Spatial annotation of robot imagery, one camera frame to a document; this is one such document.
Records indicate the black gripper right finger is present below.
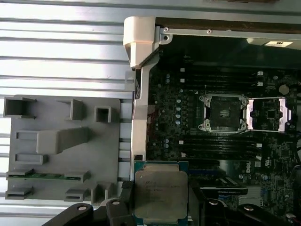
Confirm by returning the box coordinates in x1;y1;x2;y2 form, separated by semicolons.
188;181;291;226

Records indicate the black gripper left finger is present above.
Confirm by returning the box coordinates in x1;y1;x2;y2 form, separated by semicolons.
50;181;135;226

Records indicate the silver CPU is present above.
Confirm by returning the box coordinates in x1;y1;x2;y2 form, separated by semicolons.
133;161;190;226

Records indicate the black RAM slot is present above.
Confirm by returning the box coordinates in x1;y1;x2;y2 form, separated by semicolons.
180;78;265;83
180;82;265;89
180;67;265;73
178;148;264;153
180;153;264;159
180;73;265;78
178;138;264;144
178;144;264;149

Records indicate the black CPU socket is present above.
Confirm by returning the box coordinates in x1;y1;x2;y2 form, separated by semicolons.
197;93;249;132

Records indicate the black graphics card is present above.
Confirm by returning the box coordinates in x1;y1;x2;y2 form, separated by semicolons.
189;176;249;196

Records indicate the grey plastic parts rack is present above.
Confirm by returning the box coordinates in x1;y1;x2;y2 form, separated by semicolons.
3;95;125;205

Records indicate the green RAM stick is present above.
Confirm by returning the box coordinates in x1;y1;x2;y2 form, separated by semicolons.
7;173;90;180

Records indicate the dark green motherboard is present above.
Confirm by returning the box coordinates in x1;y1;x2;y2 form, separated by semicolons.
145;62;301;226

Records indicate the grey and black PC case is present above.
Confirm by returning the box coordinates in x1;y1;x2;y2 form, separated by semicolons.
122;0;301;226

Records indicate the white rectangular sticker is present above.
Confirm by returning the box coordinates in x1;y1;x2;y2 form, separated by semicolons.
267;40;294;48

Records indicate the silver socket cover frame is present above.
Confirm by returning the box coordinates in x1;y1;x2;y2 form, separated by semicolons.
246;97;293;133

